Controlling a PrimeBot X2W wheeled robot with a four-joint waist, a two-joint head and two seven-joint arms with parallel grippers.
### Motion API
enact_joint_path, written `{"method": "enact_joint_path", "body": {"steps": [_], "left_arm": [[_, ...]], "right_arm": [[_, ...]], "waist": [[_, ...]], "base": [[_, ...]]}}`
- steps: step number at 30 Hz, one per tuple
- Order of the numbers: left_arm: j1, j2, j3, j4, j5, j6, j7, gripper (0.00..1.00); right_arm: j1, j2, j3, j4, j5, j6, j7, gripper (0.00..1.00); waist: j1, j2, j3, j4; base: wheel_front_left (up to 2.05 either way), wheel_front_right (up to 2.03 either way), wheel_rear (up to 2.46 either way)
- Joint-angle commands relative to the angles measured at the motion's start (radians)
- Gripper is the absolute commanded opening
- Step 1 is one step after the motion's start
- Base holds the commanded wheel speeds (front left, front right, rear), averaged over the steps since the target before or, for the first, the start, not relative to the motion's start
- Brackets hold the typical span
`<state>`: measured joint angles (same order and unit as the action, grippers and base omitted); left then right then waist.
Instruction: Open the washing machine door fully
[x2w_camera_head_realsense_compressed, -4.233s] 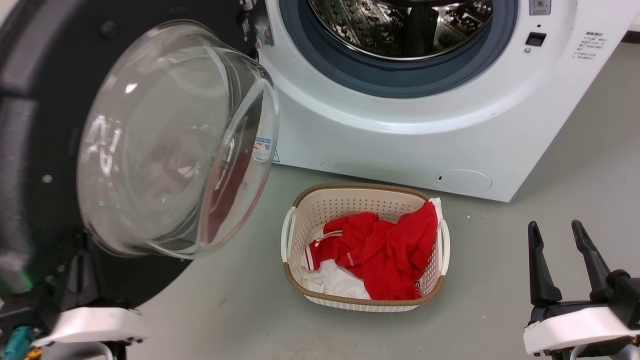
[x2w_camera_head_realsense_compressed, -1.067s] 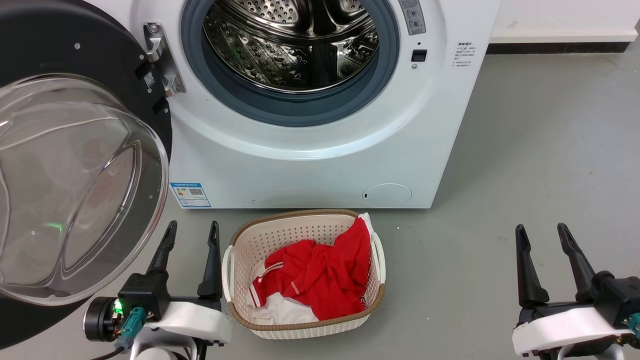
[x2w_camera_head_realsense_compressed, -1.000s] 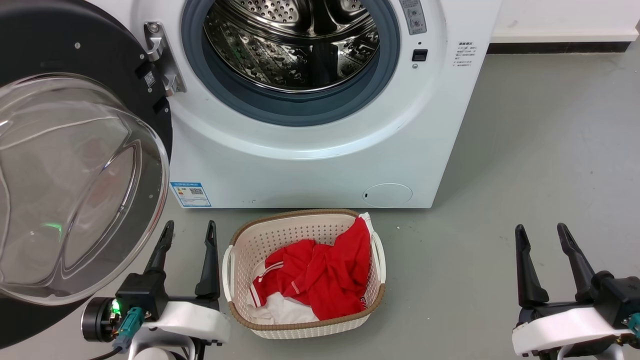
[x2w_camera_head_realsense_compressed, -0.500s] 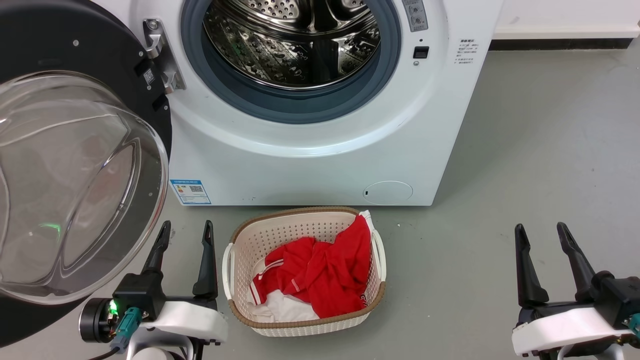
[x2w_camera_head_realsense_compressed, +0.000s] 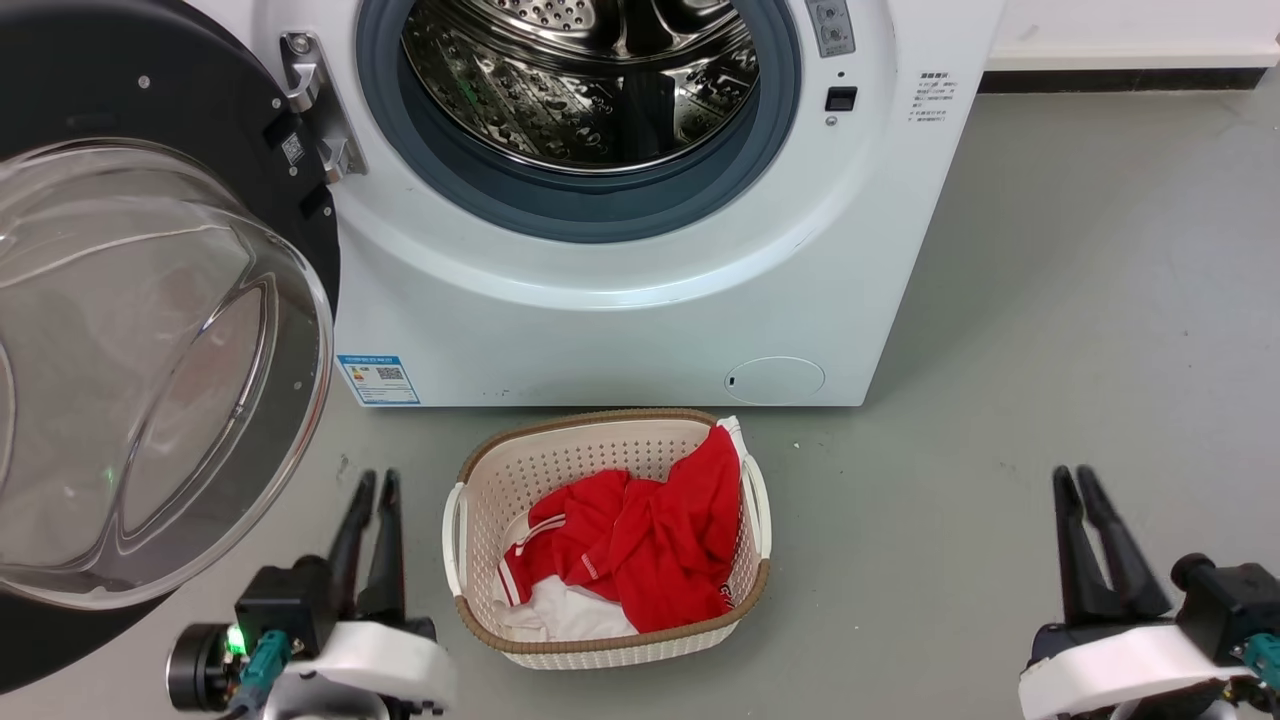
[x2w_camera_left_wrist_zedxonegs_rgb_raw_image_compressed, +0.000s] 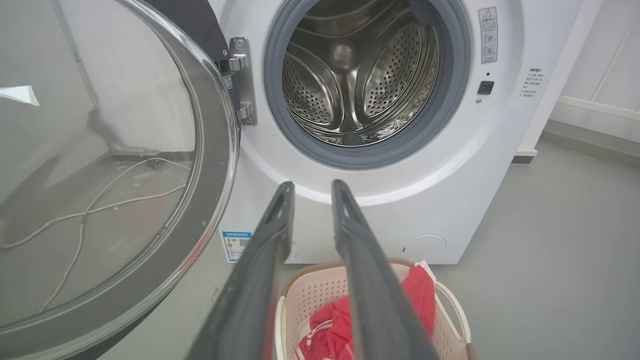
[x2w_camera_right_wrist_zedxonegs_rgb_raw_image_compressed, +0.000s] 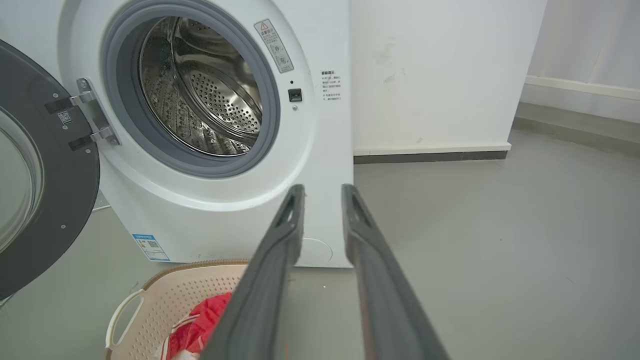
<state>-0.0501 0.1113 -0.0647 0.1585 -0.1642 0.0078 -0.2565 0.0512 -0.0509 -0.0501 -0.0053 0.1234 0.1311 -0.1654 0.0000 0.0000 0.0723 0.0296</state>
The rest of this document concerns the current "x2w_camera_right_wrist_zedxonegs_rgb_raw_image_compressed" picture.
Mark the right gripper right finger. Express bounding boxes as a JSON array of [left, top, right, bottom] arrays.
[[341, 183, 451, 360]]

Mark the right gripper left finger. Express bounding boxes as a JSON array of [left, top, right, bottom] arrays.
[[200, 184, 306, 360]]

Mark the black round glass washer door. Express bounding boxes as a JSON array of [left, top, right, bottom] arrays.
[[0, 39, 101, 301]]

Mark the white front-load washing machine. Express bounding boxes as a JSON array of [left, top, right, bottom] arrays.
[[57, 0, 355, 269]]

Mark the stainless steel washer drum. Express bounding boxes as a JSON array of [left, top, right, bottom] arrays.
[[139, 16, 263, 157]]

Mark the silver metal door hinge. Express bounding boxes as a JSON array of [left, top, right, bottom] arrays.
[[70, 77, 122, 147]]

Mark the round white filter cover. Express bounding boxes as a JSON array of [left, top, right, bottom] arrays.
[[295, 238, 333, 267]]

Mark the red garment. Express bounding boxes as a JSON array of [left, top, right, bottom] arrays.
[[165, 292, 233, 360]]

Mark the beige perforated laundry basket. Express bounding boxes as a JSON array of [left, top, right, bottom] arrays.
[[105, 259, 249, 360]]

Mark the blue energy label sticker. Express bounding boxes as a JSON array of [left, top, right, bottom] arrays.
[[132, 233, 171, 262]]

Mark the small black text sticker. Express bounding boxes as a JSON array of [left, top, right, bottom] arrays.
[[320, 70, 343, 103]]

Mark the grey warning sticker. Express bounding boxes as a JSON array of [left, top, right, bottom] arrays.
[[253, 19, 295, 74]]

